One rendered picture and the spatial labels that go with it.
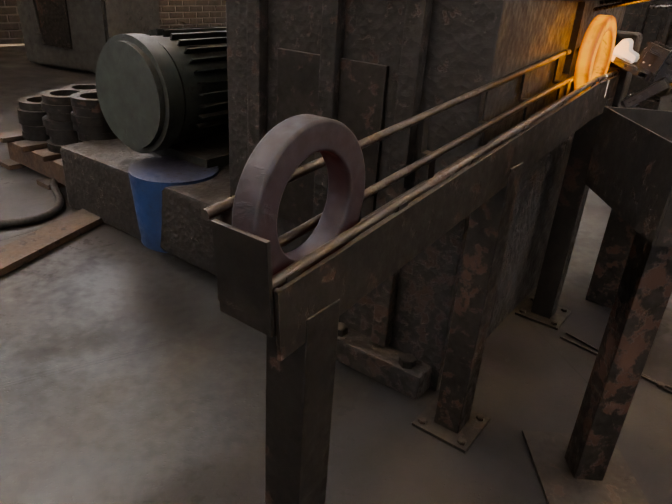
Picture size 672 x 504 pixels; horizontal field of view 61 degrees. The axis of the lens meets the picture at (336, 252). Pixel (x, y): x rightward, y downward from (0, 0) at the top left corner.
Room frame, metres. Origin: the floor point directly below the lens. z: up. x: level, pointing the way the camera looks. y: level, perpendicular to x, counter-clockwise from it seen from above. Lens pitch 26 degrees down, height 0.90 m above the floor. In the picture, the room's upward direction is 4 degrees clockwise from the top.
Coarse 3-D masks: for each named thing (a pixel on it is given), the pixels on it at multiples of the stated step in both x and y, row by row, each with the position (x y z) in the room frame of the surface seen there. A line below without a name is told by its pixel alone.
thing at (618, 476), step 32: (608, 128) 0.96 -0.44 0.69; (640, 128) 0.85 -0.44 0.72; (608, 160) 0.93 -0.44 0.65; (640, 160) 0.83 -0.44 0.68; (608, 192) 0.90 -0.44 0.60; (640, 192) 0.80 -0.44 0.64; (640, 224) 0.77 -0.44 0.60; (640, 256) 0.88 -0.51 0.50; (640, 288) 0.86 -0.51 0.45; (608, 320) 0.91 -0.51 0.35; (640, 320) 0.86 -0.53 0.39; (608, 352) 0.88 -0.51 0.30; (640, 352) 0.86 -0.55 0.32; (608, 384) 0.86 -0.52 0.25; (608, 416) 0.86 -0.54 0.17; (544, 448) 0.93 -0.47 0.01; (576, 448) 0.88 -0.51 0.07; (608, 448) 0.86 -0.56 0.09; (544, 480) 0.85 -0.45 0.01; (576, 480) 0.85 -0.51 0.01; (608, 480) 0.86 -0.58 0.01
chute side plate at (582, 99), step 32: (576, 96) 1.24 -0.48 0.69; (608, 96) 1.47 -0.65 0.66; (544, 128) 1.08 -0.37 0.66; (576, 128) 1.28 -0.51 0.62; (480, 160) 0.85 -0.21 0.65; (512, 160) 0.96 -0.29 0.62; (448, 192) 0.76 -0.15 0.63; (480, 192) 0.86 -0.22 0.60; (384, 224) 0.63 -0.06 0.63; (416, 224) 0.69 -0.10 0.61; (448, 224) 0.78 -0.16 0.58; (352, 256) 0.58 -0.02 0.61; (384, 256) 0.63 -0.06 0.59; (288, 288) 0.49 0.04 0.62; (320, 288) 0.53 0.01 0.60; (352, 288) 0.58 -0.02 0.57; (288, 320) 0.49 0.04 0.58; (288, 352) 0.49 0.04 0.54
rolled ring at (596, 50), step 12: (600, 24) 1.41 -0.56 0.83; (612, 24) 1.46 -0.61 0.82; (588, 36) 1.40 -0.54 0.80; (600, 36) 1.40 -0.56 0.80; (612, 36) 1.48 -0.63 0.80; (588, 48) 1.39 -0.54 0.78; (600, 48) 1.51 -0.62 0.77; (612, 48) 1.51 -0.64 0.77; (588, 60) 1.38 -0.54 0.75; (600, 60) 1.51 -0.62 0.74; (576, 72) 1.40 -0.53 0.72; (588, 72) 1.38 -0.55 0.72; (600, 72) 1.49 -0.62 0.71; (576, 84) 1.41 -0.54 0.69
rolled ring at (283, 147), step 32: (288, 128) 0.54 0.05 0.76; (320, 128) 0.56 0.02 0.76; (256, 160) 0.52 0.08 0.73; (288, 160) 0.52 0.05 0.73; (352, 160) 0.61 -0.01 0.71; (256, 192) 0.50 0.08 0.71; (352, 192) 0.61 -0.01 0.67; (256, 224) 0.49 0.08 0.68; (320, 224) 0.61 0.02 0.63; (352, 224) 0.62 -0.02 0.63; (288, 256) 0.55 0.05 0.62
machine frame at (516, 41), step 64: (256, 0) 1.40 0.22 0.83; (320, 0) 1.34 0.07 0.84; (384, 0) 1.24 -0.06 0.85; (448, 0) 1.16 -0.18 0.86; (512, 0) 1.14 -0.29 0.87; (576, 0) 1.46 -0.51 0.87; (256, 64) 1.40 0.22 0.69; (320, 64) 1.29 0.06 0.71; (384, 64) 1.24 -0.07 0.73; (448, 64) 1.15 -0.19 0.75; (512, 64) 1.18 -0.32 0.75; (256, 128) 1.40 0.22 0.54; (384, 128) 1.23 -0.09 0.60; (448, 128) 1.14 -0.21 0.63; (320, 192) 1.28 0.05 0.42; (384, 192) 1.22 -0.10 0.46; (448, 256) 1.12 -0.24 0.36; (512, 256) 1.41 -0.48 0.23; (384, 320) 1.16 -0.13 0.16; (448, 320) 1.10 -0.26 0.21; (384, 384) 1.12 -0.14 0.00
